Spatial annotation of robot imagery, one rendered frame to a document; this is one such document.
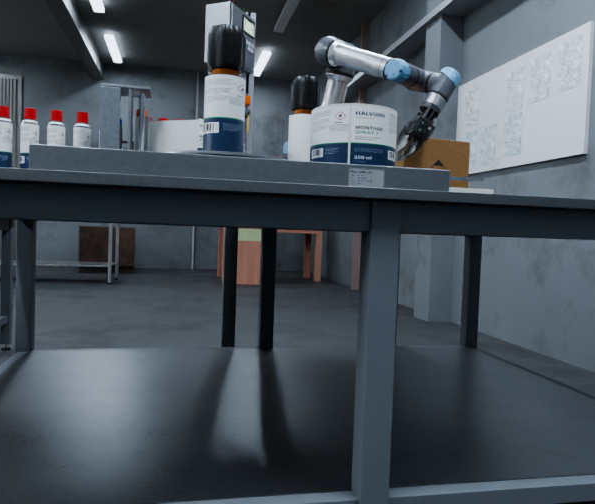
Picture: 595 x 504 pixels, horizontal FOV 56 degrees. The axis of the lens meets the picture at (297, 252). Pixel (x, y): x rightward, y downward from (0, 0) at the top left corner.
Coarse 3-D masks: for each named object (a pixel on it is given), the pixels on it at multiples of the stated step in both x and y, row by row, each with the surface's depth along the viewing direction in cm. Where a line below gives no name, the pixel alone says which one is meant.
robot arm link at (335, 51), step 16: (320, 48) 210; (336, 48) 205; (352, 48) 202; (336, 64) 210; (352, 64) 201; (368, 64) 196; (384, 64) 191; (400, 64) 185; (400, 80) 188; (416, 80) 192
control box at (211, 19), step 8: (208, 8) 181; (216, 8) 180; (224, 8) 179; (232, 8) 178; (208, 16) 181; (216, 16) 180; (224, 16) 179; (232, 16) 179; (240, 16) 183; (248, 16) 188; (208, 24) 181; (216, 24) 180; (232, 24) 179; (240, 24) 183; (208, 32) 181; (248, 56) 190; (248, 64) 190; (248, 72) 192
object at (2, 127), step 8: (0, 112) 165; (8, 112) 166; (0, 120) 164; (8, 120) 166; (0, 128) 164; (8, 128) 166; (0, 136) 164; (8, 136) 166; (0, 144) 164; (8, 144) 166; (0, 152) 165; (8, 152) 166; (0, 160) 165; (8, 160) 166
